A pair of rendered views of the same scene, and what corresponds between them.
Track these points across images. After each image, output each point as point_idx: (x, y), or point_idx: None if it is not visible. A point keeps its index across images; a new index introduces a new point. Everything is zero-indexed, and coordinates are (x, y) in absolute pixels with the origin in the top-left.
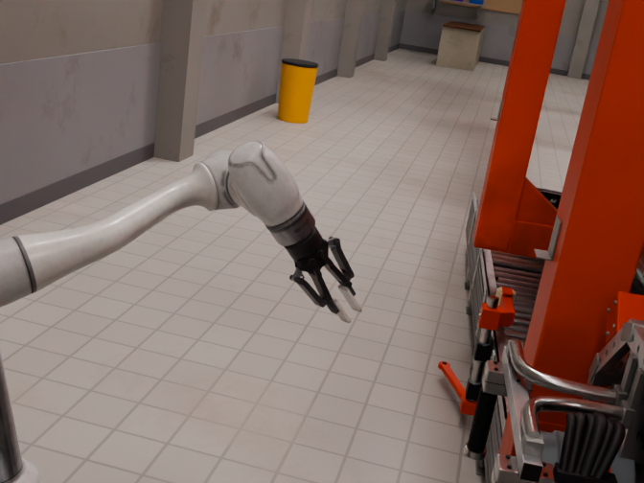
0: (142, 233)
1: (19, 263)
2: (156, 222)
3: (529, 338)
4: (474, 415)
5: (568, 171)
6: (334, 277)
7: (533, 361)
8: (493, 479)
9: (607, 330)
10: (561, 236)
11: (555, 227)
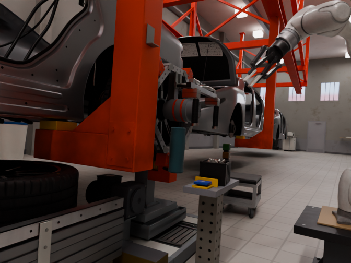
0: (347, 50)
1: None
2: (346, 46)
3: (144, 91)
4: (198, 109)
5: (147, 0)
6: (259, 65)
7: (156, 96)
8: (218, 103)
9: (159, 71)
10: (156, 35)
11: (150, 30)
